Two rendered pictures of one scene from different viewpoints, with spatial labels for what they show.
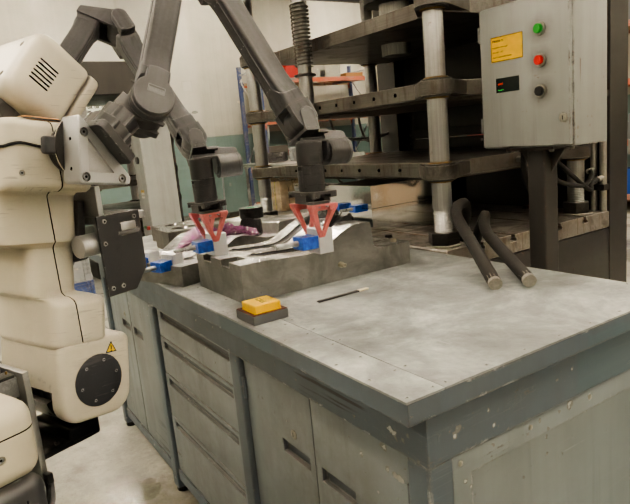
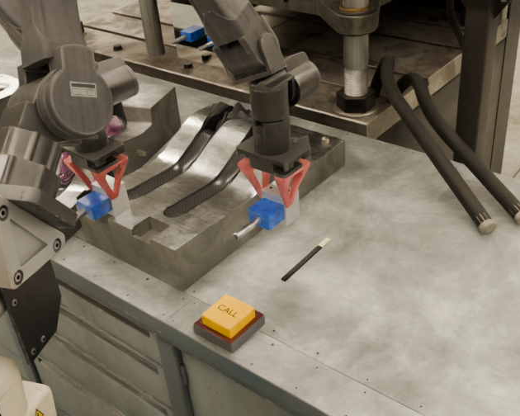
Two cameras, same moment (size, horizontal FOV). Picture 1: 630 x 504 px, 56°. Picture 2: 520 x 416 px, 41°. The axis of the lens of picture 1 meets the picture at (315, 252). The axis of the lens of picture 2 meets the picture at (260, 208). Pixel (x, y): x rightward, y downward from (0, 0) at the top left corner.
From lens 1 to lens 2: 63 cm
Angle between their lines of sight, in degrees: 27
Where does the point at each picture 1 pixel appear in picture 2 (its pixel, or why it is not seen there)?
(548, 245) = (481, 106)
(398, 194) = (269, 16)
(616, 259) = (507, 71)
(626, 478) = not seen: outside the picture
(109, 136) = (46, 210)
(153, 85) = (78, 83)
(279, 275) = (217, 241)
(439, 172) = (359, 25)
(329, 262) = not seen: hidden behind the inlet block
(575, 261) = not seen: hidden behind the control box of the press
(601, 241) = (498, 56)
